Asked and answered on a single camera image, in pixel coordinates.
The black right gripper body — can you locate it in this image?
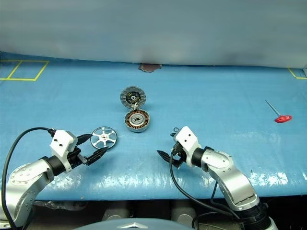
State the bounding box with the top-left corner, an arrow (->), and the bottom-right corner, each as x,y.
170,141 -> 187,166

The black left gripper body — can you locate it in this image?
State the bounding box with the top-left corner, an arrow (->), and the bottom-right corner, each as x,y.
68,147 -> 88,169

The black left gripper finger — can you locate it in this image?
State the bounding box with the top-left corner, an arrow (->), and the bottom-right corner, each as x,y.
76,134 -> 93,146
85,147 -> 108,167

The silver spoked rotor cap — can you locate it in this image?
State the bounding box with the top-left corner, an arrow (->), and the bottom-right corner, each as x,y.
90,126 -> 118,149

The motor stator with copper windings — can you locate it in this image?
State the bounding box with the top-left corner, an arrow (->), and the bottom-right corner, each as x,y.
124,109 -> 151,133

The finned silver motor cover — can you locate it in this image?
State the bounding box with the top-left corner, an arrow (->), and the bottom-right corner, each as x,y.
119,85 -> 147,110

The grey rounded shape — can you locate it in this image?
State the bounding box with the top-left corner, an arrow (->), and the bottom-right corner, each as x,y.
103,205 -> 131,222
171,203 -> 200,222

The crumpled black plastic film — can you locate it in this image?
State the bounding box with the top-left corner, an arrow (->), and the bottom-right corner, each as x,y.
33,200 -> 89,211

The blue table cover sheet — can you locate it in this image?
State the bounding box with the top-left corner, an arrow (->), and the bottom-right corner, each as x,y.
0,51 -> 307,201

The grey robot torso with emblem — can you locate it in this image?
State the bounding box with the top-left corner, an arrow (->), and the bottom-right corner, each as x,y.
76,217 -> 200,230

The pale grey backdrop sheet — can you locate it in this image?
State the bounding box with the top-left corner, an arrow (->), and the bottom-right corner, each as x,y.
0,0 -> 307,69

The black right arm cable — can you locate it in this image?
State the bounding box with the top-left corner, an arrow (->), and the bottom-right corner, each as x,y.
169,128 -> 243,228

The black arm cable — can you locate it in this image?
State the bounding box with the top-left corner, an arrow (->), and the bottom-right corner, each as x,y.
169,128 -> 243,228
0,126 -> 57,228

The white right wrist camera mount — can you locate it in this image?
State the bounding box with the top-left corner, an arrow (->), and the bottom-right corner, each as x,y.
174,126 -> 202,166

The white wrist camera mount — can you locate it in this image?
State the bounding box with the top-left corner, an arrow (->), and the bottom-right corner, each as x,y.
174,126 -> 202,166
49,129 -> 79,173

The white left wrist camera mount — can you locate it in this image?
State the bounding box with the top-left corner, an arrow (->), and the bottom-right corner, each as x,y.
49,129 -> 79,173

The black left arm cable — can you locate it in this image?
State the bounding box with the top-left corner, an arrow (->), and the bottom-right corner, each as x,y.
0,126 -> 57,228

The red handled hex key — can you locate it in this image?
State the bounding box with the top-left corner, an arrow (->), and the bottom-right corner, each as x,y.
265,100 -> 293,124

